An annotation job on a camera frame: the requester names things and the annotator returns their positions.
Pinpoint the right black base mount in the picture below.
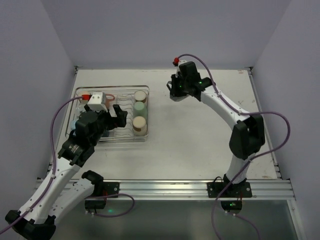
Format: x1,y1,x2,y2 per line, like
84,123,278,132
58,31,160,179
206,175,253,214

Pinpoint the cream brown cup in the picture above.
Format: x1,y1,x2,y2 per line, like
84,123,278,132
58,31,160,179
132,116,147,136
134,90,148,104

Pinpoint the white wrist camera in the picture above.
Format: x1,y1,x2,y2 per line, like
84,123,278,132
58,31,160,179
87,91,108,112
172,57,187,76

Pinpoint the aluminium rail frame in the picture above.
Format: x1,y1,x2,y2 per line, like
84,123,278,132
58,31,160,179
34,178,293,201

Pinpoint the light green cup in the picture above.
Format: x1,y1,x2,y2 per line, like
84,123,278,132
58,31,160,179
133,101,148,119

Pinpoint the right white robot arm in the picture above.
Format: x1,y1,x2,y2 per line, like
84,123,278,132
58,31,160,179
166,58,266,185

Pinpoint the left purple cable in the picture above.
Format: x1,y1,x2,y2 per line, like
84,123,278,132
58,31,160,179
0,95,91,232

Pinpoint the purple cable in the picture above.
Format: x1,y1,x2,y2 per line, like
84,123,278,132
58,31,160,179
174,53,292,161
0,95,91,232

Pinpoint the pink patterned mug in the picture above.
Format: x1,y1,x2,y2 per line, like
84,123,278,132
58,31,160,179
104,93,115,108

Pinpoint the light blue mug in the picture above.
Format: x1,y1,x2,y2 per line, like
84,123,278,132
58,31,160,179
70,119,77,131

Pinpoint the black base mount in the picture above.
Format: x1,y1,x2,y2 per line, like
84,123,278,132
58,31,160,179
206,175,253,214
84,181,120,212

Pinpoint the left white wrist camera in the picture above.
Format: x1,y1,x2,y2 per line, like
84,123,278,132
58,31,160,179
87,91,108,112

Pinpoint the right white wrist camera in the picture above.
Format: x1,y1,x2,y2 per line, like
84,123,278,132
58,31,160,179
172,57,187,76

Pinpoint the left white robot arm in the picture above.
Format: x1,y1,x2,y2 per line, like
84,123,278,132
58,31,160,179
5,104,128,240

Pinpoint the metal wire dish rack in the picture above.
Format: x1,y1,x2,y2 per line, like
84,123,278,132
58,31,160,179
64,85,150,143

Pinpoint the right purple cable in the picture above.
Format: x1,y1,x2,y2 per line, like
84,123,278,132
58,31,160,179
174,53,292,161

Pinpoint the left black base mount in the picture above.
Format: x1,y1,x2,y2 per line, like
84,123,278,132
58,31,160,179
84,181,120,212

